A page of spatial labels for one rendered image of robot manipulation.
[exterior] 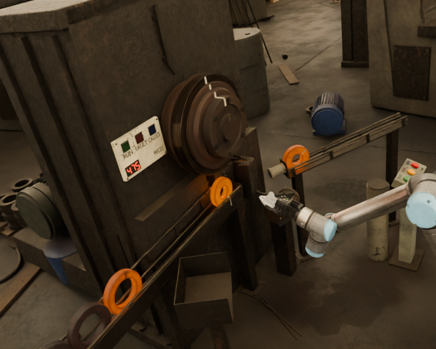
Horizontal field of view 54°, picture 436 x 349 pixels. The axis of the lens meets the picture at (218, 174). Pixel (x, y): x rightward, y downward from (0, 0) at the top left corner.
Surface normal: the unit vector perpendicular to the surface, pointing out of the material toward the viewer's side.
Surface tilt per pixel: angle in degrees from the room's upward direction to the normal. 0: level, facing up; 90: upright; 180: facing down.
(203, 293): 5
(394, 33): 90
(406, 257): 90
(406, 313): 0
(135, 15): 90
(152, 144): 90
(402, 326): 0
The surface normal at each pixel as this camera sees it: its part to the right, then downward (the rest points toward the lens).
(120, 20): 0.80, 0.16
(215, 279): -0.18, -0.81
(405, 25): -0.75, 0.44
